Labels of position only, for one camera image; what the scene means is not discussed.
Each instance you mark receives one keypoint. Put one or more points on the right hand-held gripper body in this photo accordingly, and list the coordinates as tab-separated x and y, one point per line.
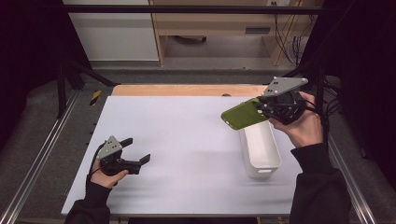
286	105

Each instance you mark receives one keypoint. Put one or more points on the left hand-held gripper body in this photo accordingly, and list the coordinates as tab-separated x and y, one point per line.
116	166

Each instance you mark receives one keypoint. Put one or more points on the green phone case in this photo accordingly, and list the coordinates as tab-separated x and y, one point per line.
243	115

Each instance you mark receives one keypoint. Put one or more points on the white plastic storage bin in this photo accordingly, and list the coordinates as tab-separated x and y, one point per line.
261	149

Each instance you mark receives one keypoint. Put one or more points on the person's left hand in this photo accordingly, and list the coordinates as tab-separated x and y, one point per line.
102	180

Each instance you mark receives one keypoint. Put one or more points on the person's right hand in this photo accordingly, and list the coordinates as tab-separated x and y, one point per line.
306	127

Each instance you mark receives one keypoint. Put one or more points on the white table mat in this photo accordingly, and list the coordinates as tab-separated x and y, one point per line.
171	161

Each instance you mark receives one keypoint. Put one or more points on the black curtain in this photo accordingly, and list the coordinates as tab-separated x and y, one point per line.
28	46
367	62

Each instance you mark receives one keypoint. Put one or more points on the wooden desk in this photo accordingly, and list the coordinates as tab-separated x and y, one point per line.
211	23

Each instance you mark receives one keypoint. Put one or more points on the white cabinet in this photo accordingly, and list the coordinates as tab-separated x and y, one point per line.
115	34

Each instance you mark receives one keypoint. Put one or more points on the aluminium rail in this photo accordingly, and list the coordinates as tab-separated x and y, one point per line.
34	168
345	168

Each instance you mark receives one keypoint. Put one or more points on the black horizontal frame bar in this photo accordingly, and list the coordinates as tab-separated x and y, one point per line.
186	9

